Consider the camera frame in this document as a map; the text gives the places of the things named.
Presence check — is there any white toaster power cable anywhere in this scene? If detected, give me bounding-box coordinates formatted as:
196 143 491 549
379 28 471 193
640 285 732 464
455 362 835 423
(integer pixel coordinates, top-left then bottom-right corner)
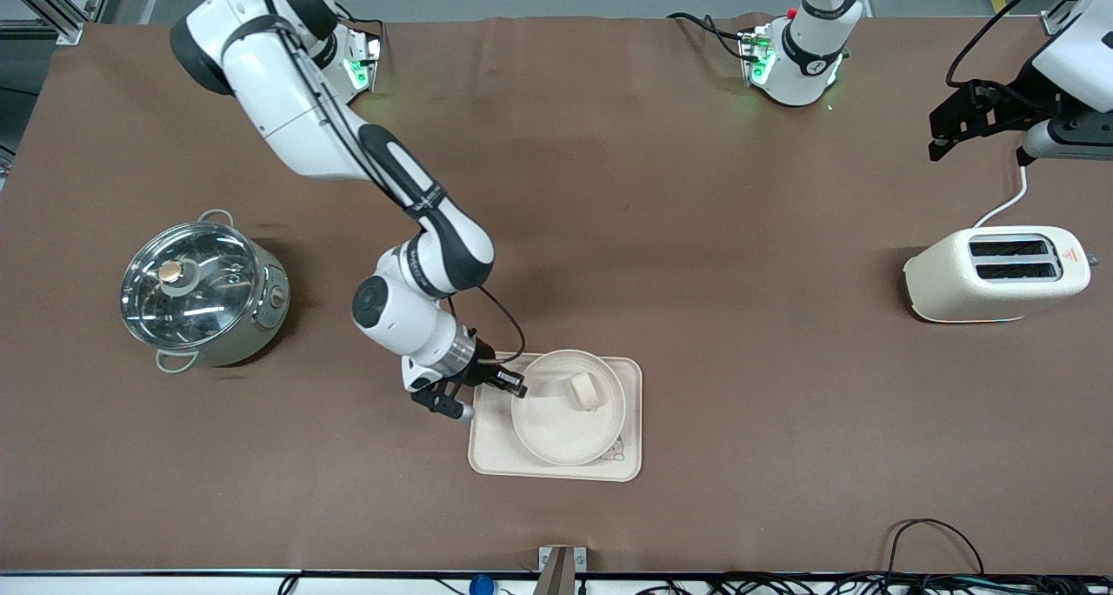
972 164 1031 229

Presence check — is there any glass pot lid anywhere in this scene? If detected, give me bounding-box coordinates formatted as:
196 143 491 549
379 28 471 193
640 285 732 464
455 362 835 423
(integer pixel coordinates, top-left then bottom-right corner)
120 223 262 352

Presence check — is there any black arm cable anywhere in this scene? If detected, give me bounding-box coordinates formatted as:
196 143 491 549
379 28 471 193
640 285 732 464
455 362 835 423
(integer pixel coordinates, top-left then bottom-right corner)
946 0 1070 87
222 0 528 357

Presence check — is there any silver electric cooking pot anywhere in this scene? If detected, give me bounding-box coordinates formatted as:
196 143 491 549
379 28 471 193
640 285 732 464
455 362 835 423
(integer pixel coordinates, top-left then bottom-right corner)
120 210 290 374

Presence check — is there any cream two-slot toaster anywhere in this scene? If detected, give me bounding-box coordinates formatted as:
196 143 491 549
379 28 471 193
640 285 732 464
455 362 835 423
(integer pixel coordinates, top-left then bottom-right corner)
903 225 1098 324

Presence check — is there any black right base cable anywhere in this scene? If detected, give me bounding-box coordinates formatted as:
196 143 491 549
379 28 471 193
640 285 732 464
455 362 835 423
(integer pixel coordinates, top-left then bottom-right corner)
335 3 385 57

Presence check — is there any grey metal camera bracket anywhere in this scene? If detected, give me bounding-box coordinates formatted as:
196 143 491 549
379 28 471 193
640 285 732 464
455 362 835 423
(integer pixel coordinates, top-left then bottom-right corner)
537 545 588 595

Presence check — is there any round cream plate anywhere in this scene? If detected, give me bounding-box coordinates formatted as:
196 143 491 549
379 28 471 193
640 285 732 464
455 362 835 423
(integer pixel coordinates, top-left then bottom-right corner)
510 349 627 467

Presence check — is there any black looped cable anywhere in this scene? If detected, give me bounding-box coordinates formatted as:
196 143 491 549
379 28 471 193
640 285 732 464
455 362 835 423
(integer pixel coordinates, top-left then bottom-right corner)
887 518 988 578

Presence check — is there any black cable bundle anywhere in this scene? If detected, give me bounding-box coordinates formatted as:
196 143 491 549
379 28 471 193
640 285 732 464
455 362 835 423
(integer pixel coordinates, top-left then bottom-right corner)
635 573 1113 595

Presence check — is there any black left base cable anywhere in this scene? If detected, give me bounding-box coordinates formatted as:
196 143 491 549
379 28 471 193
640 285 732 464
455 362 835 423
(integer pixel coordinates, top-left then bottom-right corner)
668 12 757 61

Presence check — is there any brown table mat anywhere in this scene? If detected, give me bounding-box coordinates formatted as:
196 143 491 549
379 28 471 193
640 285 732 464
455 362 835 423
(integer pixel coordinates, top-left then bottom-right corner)
0 12 1113 576

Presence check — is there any aluminium frame profile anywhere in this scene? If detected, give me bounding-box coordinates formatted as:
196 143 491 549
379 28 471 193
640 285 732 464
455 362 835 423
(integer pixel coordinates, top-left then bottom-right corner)
0 0 118 46
1039 0 1113 35

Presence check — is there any black base cable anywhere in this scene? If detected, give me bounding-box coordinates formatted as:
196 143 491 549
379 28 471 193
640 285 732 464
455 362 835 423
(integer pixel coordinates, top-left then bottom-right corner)
335 3 385 57
668 12 757 61

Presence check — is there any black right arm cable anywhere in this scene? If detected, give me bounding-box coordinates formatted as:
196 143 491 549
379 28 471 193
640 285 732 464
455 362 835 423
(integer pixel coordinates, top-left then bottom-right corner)
222 0 528 357

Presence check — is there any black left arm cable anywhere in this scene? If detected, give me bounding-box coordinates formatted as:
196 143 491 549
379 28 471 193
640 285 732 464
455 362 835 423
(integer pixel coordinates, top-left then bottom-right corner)
946 0 1070 87

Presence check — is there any cream rabbit print tray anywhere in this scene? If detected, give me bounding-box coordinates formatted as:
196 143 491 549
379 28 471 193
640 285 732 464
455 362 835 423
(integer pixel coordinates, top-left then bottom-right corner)
468 351 643 483

